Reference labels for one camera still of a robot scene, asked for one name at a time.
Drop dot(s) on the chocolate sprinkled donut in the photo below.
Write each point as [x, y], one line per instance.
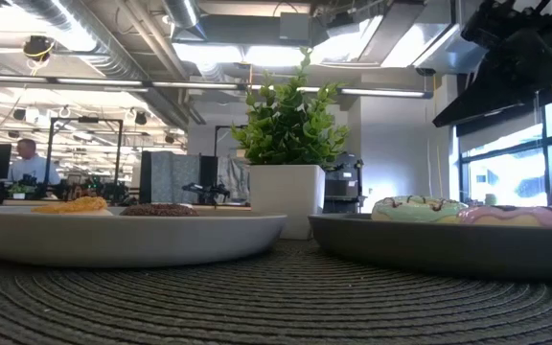
[161, 210]

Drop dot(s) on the pink glazed donut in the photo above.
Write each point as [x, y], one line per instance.
[520, 216]

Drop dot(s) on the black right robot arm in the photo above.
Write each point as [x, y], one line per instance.
[520, 57]

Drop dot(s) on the black background robot arm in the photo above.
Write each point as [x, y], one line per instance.
[206, 190]

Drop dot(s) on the white square planter pot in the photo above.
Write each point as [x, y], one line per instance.
[285, 201]

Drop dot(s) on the green artificial plant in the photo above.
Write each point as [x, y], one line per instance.
[290, 124]

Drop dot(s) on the black equipment cart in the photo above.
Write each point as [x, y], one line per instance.
[343, 184]

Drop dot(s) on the grey partition panel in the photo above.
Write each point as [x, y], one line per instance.
[170, 175]

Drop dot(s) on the long ceiling light bar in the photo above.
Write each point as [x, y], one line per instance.
[194, 85]

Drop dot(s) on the round woven grey placemat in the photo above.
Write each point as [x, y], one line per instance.
[276, 306]

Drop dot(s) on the mint green glazed donut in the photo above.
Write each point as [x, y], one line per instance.
[415, 208]

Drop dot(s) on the light grey plate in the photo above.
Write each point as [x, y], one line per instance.
[113, 239]

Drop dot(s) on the dark grey plate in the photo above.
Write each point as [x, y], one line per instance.
[448, 249]

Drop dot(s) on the orange sprinkled donut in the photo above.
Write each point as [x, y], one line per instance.
[72, 206]

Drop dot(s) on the person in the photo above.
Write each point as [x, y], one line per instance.
[31, 167]

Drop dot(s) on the black ceiling dome fixture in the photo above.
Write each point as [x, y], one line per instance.
[38, 47]

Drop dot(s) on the black metal rig frame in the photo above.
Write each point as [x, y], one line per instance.
[119, 153]

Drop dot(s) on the silver ventilation duct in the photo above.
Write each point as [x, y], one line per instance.
[108, 57]

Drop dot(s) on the black window frame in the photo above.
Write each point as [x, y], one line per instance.
[549, 158]

